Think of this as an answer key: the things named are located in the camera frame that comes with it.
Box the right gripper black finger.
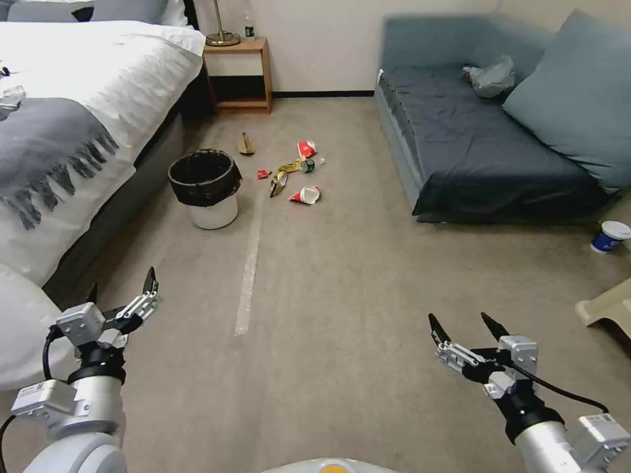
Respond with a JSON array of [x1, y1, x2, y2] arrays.
[[427, 312, 478, 371], [480, 311, 509, 346]]

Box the white trash can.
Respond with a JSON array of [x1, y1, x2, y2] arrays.
[[168, 150, 243, 231]]

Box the beige plastic stool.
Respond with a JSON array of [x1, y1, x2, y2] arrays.
[[574, 278, 631, 341]]

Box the black bin liner bag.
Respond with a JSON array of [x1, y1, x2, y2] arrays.
[[168, 150, 243, 208]]

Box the blue and white paper tub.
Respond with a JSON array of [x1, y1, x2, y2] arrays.
[[590, 220, 631, 255]]

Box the grey bed base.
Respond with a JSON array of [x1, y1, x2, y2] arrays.
[[41, 74, 208, 299]]

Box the grey fringed throw blanket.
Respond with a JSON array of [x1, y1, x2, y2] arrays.
[[0, 97, 121, 231]]

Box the dark blue sofa sheet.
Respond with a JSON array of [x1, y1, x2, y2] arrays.
[[382, 64, 610, 217]]

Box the crumpled gold foil wrapper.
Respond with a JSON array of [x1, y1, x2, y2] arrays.
[[275, 158, 304, 179]]

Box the clear plastic wrapper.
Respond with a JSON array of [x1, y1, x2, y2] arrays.
[[0, 85, 26, 122]]

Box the white bed duvet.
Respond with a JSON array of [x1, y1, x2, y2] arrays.
[[0, 19, 207, 288]]

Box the blue-grey sofa cushion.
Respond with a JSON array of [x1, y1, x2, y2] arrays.
[[502, 9, 631, 194]]

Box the crumpled grey plastic bag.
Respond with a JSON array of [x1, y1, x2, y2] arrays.
[[462, 55, 517, 99]]

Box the wooden nightstand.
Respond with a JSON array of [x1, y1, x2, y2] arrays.
[[202, 37, 273, 115]]

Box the brass lamp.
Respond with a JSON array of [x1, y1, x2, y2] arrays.
[[205, 0, 241, 48]]

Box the grey bed pillows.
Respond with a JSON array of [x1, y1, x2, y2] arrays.
[[7, 0, 189, 26]]

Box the blue-grey sofa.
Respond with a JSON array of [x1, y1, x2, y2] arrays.
[[374, 12, 631, 223]]

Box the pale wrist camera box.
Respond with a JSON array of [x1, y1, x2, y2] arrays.
[[496, 334, 539, 381], [55, 302, 106, 347]]

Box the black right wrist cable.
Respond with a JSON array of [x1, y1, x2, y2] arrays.
[[512, 362, 611, 415]]

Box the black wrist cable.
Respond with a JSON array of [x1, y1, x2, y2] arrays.
[[43, 324, 71, 384], [512, 362, 611, 415]]

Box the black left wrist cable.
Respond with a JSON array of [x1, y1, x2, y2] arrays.
[[43, 324, 71, 384]]

